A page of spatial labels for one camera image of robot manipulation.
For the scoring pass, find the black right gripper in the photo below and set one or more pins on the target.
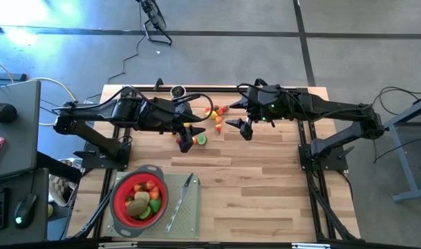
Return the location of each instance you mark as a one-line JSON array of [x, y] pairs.
[[269, 103]]

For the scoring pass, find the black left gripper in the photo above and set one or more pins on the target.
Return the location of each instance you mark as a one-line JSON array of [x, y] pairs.
[[165, 115]]

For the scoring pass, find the orange toy fruit with stem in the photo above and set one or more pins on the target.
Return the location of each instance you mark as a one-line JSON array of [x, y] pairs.
[[150, 185]]

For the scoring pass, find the grey toy knife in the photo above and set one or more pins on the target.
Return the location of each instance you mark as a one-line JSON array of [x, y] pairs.
[[180, 200]]

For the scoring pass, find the orange green toy fruit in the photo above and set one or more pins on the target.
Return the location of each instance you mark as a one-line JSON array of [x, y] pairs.
[[138, 187]]

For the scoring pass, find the green toy pear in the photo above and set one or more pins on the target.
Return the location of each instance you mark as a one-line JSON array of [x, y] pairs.
[[156, 204]]

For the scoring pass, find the whole brown toy kiwi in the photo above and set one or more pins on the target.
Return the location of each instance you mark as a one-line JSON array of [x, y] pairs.
[[137, 206]]

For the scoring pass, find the toy kiwi half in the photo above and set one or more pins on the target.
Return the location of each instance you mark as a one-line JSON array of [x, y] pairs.
[[145, 213], [202, 139]]

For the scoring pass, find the red collapsible bowl grey rim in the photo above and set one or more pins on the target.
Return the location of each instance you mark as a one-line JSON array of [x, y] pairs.
[[118, 207]]

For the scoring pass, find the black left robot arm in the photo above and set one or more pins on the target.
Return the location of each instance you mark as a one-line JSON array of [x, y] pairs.
[[89, 133]]

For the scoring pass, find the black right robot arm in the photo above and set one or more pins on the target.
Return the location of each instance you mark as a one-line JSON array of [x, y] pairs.
[[334, 110]]

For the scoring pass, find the red yellow toy apple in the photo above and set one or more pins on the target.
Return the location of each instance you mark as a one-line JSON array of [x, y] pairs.
[[218, 128]]

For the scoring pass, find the red-orange toy pepper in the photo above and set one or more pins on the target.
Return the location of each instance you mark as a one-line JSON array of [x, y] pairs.
[[207, 109]]

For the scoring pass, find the black table clamp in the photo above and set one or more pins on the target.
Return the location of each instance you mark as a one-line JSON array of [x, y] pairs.
[[158, 83], [259, 80]]

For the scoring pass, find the white plant pot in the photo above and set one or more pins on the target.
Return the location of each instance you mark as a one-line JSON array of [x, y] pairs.
[[178, 91]]

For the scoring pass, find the green perforated metal shelf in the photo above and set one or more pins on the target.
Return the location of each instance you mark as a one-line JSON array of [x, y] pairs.
[[189, 207]]

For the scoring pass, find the black floor fan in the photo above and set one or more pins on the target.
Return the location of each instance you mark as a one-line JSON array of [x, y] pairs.
[[156, 20]]

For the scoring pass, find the chequered bag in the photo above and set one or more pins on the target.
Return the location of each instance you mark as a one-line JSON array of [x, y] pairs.
[[59, 188]]

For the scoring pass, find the blue-grey table leg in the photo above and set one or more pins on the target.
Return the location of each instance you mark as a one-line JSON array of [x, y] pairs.
[[402, 155]]

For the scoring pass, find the dark desk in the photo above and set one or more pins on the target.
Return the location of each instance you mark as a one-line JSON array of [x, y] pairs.
[[23, 180]]

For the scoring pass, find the grey desk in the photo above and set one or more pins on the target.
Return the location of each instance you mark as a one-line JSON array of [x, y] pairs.
[[13, 138]]

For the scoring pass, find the black computer mouse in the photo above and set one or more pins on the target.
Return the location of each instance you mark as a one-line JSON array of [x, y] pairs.
[[25, 209]]

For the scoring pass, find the black portable speaker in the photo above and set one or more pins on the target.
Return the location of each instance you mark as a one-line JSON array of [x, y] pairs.
[[2, 112]]

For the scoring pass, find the silver metal bracket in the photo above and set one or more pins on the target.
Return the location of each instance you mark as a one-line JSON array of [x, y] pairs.
[[117, 245], [310, 246]]

